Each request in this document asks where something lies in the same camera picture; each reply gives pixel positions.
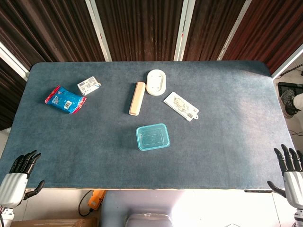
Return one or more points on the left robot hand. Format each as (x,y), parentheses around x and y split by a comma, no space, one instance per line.
(13,186)

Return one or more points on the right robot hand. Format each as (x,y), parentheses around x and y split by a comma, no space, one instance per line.
(294,186)

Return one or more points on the teal translucent plastic container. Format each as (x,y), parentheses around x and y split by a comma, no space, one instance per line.
(155,148)

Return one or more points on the grey robot base cover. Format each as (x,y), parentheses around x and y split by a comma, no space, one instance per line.
(142,201)

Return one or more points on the blue-grey table cloth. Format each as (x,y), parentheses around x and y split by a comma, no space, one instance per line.
(71,142)

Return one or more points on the orange tool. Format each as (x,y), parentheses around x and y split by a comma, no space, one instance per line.
(95,199)

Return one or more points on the white trouser leg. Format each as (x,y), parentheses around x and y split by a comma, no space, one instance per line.
(298,101)

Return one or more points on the grey knit shoe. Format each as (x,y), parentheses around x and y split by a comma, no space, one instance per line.
(287,101)

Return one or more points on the blue red snack packet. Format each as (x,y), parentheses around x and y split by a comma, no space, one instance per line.
(65,100)

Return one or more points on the black floor device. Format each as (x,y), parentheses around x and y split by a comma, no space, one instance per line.
(284,86)

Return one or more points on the small white printed carton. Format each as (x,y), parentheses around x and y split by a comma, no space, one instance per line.
(88,85)

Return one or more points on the white printed rectangular board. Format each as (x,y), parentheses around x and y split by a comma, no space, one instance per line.
(181,105)

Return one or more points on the grey rounded robot chest piece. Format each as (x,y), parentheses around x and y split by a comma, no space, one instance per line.
(149,221)

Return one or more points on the long beige cutlery case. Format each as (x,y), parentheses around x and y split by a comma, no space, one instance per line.
(137,99)

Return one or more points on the white oval soap dish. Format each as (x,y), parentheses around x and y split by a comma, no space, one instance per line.
(156,82)

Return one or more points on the black table edge bracket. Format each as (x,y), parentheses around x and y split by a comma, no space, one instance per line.
(258,190)

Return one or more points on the white metal frame post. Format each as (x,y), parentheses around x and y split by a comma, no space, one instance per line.
(183,30)
(99,30)
(13,60)
(287,60)
(233,30)

